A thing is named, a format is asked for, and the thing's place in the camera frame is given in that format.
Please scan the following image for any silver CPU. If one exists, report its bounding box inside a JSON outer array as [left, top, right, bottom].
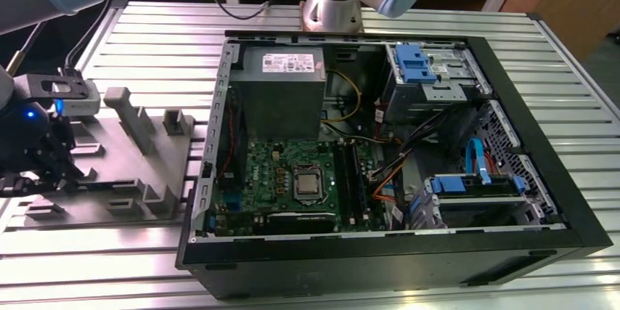
[[295, 174, 323, 195]]

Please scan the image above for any metal disk bay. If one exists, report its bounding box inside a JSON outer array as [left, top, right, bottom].
[[410, 175, 547, 231]]

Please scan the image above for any blue drive latch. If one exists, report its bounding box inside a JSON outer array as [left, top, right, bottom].
[[394, 44, 437, 84]]

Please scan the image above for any yellow wire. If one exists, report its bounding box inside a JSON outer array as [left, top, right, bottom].
[[323, 69, 365, 123]]

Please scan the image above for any green motherboard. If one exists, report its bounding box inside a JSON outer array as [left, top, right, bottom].
[[206, 138, 402, 234]]

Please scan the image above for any black graphics card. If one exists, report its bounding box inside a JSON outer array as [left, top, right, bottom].
[[263, 210, 334, 234]]

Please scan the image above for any black PC case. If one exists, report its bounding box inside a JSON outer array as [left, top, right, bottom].
[[173, 29, 614, 302]]

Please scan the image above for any black camera bracket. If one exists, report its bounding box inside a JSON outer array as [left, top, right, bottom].
[[11, 73, 97, 103]]

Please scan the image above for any metal drive cage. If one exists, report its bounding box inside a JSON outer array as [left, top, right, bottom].
[[379, 43, 490, 126]]

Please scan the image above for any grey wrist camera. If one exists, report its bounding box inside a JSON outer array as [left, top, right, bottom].
[[59, 94, 103, 115]]

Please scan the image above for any grey power supply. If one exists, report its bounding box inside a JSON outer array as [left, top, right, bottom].
[[226, 45, 326, 142]]

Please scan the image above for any blue data wire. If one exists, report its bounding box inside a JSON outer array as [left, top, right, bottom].
[[463, 138, 493, 185]]

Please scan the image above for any cable with brass plug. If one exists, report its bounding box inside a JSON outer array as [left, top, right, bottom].
[[5, 21, 47, 75]]

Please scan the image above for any brown wooden cabinet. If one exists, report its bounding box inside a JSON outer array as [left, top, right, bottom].
[[501, 0, 620, 71]]

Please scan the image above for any grey parts rack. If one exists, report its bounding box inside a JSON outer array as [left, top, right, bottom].
[[22, 86, 206, 226]]

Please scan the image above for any CPU socket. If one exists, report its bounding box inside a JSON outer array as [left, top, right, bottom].
[[289, 162, 327, 206]]

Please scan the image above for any black cable bundle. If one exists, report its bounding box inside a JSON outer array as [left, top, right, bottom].
[[370, 101, 485, 182]]

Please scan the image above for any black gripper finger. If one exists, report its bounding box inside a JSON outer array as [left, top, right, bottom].
[[47, 142, 97, 193], [0, 171, 66, 199]]

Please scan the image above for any orange wire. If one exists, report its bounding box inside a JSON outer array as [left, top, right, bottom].
[[370, 168, 403, 203]]

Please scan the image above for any hard disk in blue carrier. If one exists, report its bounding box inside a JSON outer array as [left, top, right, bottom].
[[425, 174, 526, 198]]

